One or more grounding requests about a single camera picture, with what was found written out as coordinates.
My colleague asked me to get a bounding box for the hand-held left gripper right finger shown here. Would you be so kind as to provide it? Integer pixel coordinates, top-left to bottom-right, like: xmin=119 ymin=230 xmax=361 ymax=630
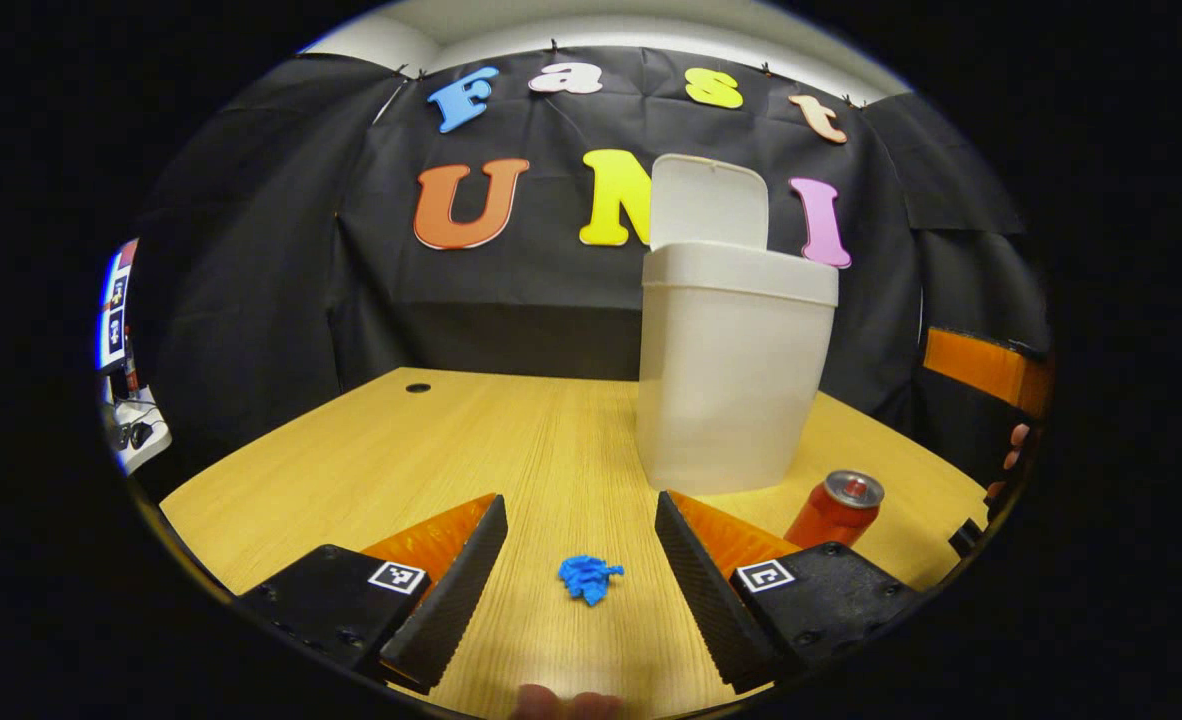
xmin=653 ymin=490 xmax=923 ymax=697

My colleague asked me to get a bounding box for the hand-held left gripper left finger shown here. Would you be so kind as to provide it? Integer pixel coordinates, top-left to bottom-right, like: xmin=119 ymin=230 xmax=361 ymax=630
xmin=236 ymin=493 xmax=510 ymax=697

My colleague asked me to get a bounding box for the blue paper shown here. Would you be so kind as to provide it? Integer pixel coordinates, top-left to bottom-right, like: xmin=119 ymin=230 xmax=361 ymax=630
xmin=557 ymin=555 xmax=626 ymax=608

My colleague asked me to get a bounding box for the red pop can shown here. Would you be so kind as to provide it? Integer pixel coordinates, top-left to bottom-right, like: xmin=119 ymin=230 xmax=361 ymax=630
xmin=784 ymin=470 xmax=886 ymax=550

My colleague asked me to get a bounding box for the white desktop garbage bin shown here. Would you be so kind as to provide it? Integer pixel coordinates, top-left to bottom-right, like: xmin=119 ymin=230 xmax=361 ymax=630
xmin=637 ymin=153 xmax=840 ymax=497

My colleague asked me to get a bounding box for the wooden desktop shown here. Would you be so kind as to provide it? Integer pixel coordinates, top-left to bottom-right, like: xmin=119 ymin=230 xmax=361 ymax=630
xmin=159 ymin=367 xmax=991 ymax=720

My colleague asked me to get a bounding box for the white keyboard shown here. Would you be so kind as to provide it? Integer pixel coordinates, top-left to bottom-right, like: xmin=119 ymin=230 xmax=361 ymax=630
xmin=109 ymin=385 xmax=174 ymax=477

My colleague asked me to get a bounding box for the black backdrop cloth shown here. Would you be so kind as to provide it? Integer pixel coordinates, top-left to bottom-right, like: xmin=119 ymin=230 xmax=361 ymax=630
xmin=129 ymin=45 xmax=1054 ymax=493

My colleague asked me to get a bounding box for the computer monitor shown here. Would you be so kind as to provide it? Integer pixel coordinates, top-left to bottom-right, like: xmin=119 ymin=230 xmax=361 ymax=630
xmin=98 ymin=238 xmax=141 ymax=373

